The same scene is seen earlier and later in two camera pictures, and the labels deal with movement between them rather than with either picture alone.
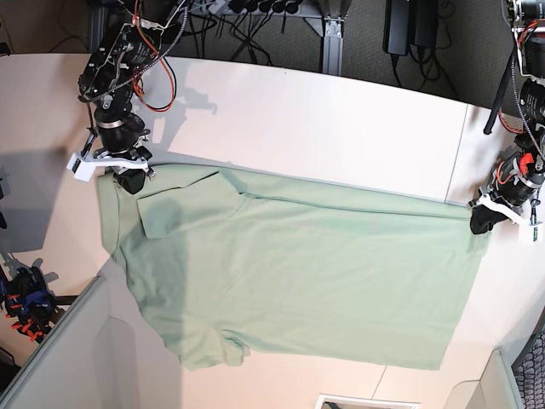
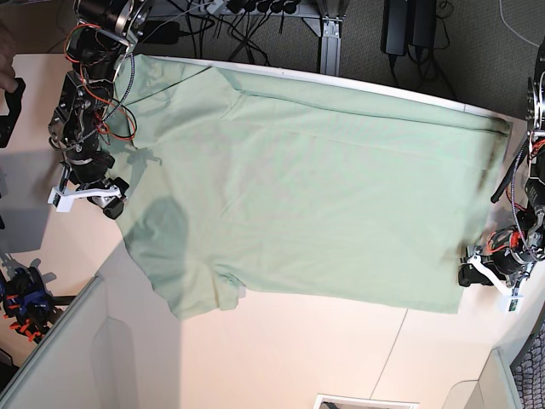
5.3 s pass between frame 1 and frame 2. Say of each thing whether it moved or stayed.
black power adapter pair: stayed
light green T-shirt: moved
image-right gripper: moved
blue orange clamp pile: stayed
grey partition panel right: stayed
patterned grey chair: stayed
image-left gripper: moved
